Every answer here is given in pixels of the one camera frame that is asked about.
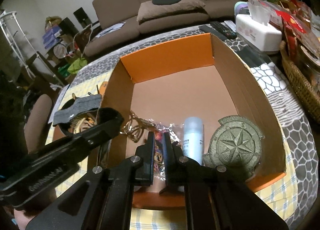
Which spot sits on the brown sofa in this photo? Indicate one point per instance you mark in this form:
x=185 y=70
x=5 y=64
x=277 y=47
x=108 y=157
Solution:
x=127 y=21

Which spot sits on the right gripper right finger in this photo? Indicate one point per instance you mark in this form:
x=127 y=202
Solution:
x=172 y=153

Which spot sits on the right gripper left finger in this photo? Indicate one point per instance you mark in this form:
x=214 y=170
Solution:
x=144 y=174

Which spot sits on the beige spiral hair brush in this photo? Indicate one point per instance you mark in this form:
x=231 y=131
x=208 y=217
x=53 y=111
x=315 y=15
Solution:
x=81 y=124

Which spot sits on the orange fabric pouch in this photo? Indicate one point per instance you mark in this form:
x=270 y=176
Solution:
x=103 y=88

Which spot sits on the white tissue box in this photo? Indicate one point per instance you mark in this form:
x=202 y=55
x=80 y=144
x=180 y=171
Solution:
x=265 y=38

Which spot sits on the green compass plaque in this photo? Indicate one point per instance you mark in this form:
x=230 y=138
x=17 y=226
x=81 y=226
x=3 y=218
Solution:
x=236 y=145

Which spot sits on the yellow plaid tablecloth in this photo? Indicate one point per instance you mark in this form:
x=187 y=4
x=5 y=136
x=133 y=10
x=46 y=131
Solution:
x=209 y=198

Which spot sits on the wicker basket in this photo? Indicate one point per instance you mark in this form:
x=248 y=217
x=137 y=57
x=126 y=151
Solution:
x=300 y=85

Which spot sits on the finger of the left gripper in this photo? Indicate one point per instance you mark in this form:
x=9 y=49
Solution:
x=108 y=123

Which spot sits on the orange cardboard box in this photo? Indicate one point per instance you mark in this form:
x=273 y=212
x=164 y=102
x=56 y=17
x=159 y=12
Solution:
x=197 y=76

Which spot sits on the bag of coloured rubber bands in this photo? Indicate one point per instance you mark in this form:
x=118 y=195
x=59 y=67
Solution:
x=176 y=137

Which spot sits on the brown sofa cushion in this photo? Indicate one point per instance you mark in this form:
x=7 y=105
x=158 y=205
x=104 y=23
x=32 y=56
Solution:
x=149 y=11

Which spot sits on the black remote control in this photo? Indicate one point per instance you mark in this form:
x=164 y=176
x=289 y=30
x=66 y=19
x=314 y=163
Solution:
x=219 y=30

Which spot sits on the white tube bottle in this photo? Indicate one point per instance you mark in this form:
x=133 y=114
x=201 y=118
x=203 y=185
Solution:
x=193 y=139

